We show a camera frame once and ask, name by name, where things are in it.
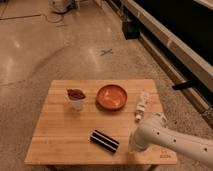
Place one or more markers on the black striped whiteboard eraser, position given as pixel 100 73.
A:
pixel 104 141

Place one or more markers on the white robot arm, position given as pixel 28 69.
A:
pixel 153 130

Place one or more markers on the orange bowl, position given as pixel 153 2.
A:
pixel 111 97

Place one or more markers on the white cup with brown contents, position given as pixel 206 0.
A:
pixel 76 98

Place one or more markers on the white tube bottle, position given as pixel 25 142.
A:
pixel 141 104

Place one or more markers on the wooden table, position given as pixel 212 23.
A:
pixel 62 134

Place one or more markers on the black box on floor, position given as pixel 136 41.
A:
pixel 130 31

